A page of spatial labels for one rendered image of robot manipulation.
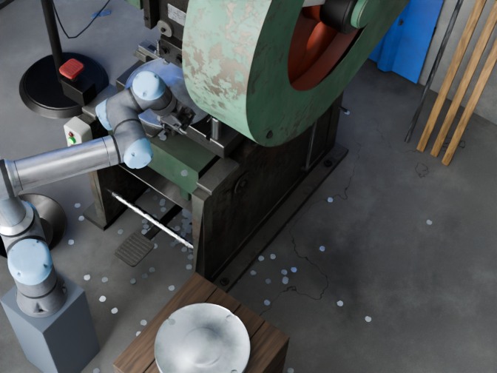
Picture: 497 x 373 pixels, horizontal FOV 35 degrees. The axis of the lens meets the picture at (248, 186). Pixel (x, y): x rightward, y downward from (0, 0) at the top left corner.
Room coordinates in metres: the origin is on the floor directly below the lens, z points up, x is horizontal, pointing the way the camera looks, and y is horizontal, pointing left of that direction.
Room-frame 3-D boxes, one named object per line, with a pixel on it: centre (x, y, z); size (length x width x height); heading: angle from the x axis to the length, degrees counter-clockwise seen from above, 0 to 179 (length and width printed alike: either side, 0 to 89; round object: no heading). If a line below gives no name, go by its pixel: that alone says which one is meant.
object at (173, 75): (1.63, 0.26, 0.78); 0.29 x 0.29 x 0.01
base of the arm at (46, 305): (1.07, 0.60, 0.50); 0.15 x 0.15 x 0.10
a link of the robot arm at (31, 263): (1.08, 0.60, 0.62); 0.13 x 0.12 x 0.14; 26
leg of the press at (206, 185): (1.71, -0.11, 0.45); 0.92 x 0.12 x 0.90; 147
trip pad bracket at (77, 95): (1.72, 0.58, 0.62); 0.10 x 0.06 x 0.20; 57
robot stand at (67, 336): (1.07, 0.60, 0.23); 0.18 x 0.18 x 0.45; 57
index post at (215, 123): (1.54, 0.11, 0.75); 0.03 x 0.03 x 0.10; 57
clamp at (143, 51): (1.83, 0.33, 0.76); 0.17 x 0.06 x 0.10; 57
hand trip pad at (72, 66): (1.73, 0.59, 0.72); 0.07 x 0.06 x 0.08; 147
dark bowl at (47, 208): (1.54, 0.82, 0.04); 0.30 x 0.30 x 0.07
